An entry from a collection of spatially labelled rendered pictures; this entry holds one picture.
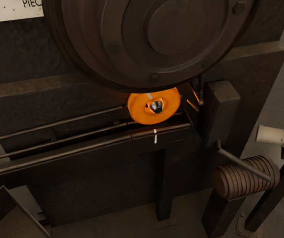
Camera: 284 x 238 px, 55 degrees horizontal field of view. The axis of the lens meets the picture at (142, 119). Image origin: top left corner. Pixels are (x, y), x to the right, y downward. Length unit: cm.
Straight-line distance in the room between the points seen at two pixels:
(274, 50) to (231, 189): 48
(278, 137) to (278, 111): 116
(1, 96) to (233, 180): 78
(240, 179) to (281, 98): 129
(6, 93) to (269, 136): 80
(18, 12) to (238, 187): 85
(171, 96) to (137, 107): 10
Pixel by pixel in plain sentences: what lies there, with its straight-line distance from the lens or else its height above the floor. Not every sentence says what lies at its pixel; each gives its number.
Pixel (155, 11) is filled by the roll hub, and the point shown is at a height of 115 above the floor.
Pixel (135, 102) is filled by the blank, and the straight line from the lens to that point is 76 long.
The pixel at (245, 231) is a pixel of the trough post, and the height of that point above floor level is 1.
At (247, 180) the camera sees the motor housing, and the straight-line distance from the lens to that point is 105.
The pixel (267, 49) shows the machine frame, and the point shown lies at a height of 87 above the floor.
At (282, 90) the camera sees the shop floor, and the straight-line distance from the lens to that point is 232.
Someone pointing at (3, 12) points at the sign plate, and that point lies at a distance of 73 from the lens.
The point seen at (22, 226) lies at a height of 61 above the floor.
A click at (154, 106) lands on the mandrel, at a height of 84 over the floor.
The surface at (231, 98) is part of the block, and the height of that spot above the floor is 80.
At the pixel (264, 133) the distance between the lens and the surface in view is 97.
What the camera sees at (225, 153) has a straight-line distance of 100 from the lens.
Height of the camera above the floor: 137
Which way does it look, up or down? 47 degrees down
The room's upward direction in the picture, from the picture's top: straight up
